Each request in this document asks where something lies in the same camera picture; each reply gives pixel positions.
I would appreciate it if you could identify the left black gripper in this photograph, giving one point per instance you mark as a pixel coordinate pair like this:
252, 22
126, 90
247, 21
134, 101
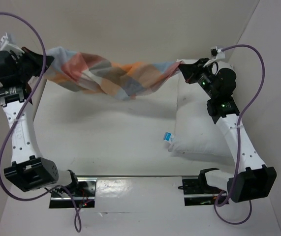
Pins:
37, 60

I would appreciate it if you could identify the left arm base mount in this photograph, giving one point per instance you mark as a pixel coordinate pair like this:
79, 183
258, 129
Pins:
84, 195

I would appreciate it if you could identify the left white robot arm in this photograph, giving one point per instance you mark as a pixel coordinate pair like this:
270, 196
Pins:
28, 170

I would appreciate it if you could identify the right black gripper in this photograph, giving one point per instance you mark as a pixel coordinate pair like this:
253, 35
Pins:
192, 73

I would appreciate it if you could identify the checkered orange blue pillowcase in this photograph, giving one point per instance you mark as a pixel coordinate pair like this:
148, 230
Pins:
91, 74

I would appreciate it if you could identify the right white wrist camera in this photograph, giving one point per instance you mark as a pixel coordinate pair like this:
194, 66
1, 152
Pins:
217, 54

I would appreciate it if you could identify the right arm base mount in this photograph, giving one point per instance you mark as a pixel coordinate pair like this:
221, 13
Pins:
197, 195

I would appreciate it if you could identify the white pillow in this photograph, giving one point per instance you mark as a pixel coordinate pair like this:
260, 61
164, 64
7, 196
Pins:
195, 131

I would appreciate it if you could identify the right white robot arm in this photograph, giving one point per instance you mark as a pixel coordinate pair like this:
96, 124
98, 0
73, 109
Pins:
252, 179

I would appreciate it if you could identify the blue white pillow tag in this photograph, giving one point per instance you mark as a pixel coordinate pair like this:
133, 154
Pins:
168, 137

